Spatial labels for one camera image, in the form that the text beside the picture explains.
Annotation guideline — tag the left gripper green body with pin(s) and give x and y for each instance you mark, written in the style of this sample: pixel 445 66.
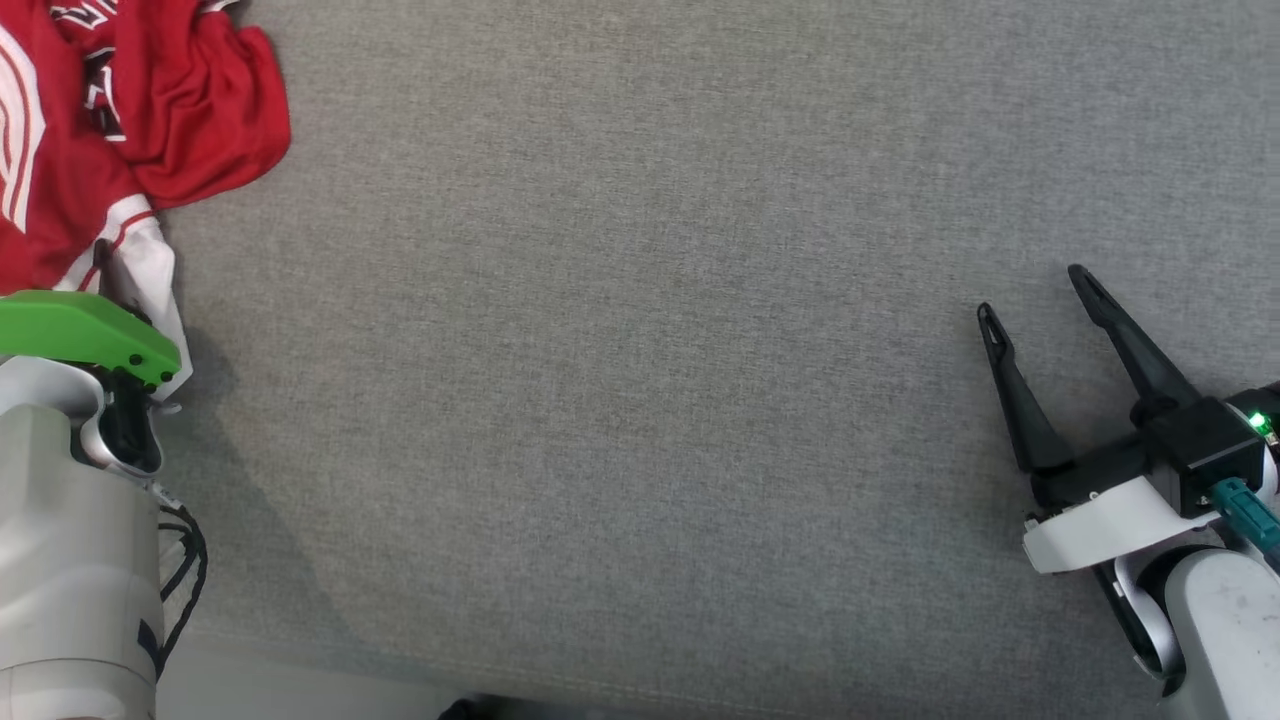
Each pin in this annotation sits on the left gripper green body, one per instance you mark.
pixel 70 325

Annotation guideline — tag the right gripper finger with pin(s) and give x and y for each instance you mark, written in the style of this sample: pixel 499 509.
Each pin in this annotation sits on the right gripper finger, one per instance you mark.
pixel 1140 365
pixel 1025 410

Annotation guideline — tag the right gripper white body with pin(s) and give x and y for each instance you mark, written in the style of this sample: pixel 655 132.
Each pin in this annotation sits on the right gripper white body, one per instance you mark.
pixel 1110 525

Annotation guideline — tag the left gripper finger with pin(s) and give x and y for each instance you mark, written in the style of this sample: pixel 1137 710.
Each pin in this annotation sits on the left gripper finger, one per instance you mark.
pixel 112 280

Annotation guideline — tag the red white basketball jersey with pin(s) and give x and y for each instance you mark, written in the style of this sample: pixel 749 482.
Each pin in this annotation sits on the red white basketball jersey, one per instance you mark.
pixel 200 120

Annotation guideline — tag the white grey right arm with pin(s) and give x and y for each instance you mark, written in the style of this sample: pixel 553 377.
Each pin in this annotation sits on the white grey right arm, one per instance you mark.
pixel 1230 630

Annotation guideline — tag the white grey left arm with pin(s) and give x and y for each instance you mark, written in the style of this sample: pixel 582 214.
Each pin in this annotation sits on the white grey left arm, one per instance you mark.
pixel 70 550

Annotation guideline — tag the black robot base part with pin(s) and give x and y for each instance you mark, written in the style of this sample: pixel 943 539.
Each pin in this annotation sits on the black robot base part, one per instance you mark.
pixel 475 710

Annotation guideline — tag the grey fabric sofa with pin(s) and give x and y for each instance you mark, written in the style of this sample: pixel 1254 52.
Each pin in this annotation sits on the grey fabric sofa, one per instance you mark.
pixel 600 350

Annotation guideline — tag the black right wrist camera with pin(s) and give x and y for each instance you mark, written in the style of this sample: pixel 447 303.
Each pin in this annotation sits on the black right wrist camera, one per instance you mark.
pixel 1200 450

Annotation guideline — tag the teal right camera connector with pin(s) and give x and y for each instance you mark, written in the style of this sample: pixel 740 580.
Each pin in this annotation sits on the teal right camera connector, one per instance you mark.
pixel 1245 505

